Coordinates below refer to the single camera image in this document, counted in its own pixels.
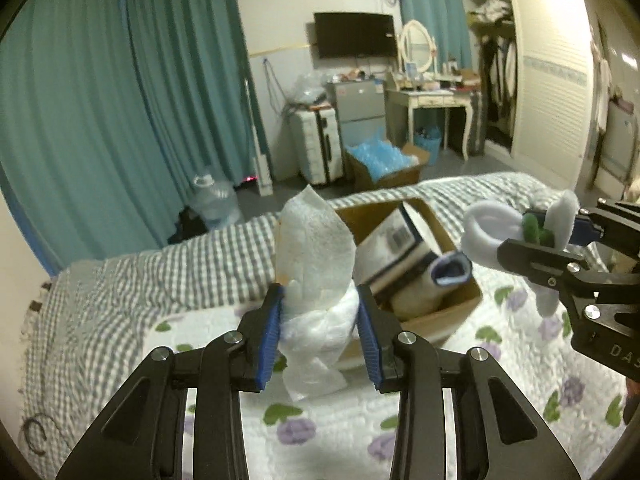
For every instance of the white suitcase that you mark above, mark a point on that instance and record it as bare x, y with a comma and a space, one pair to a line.
318, 145

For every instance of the clear plastic wipes packet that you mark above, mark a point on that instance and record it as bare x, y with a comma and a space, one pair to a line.
314, 256

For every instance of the teal curtain right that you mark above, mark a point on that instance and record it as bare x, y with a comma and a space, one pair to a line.
445, 20

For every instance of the box of blue plastic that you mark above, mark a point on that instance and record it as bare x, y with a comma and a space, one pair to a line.
379, 164

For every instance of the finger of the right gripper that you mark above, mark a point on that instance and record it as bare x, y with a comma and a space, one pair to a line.
584, 232
541, 265

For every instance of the grey checked bed sheet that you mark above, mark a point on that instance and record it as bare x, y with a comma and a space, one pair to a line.
100, 318

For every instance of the teal curtain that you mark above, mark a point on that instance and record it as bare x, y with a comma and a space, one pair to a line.
109, 111
445, 20

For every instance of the white blue sock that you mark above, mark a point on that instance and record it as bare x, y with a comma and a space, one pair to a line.
424, 290

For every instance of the white oval vanity mirror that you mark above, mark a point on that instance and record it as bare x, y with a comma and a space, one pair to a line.
417, 48

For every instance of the black wall television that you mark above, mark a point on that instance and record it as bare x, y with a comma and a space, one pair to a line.
355, 35

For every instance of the clear water bottle jug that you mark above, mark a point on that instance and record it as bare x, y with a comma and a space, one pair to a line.
215, 201

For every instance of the white louvred wardrobe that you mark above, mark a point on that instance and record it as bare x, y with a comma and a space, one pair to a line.
554, 89

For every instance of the white green plush rings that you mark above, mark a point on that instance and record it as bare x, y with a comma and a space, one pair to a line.
520, 239

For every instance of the silver mini fridge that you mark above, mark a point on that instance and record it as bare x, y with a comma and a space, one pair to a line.
360, 110

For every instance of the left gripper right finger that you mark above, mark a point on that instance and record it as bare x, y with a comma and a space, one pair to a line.
499, 434

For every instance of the tissue paper pack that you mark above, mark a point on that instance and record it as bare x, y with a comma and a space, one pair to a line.
398, 245

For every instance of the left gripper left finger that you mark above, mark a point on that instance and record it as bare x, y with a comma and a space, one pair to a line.
139, 433

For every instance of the white dressing table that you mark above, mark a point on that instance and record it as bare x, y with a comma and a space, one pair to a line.
402, 103

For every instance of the teal curtain left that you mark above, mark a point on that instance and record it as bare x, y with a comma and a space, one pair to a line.
109, 111

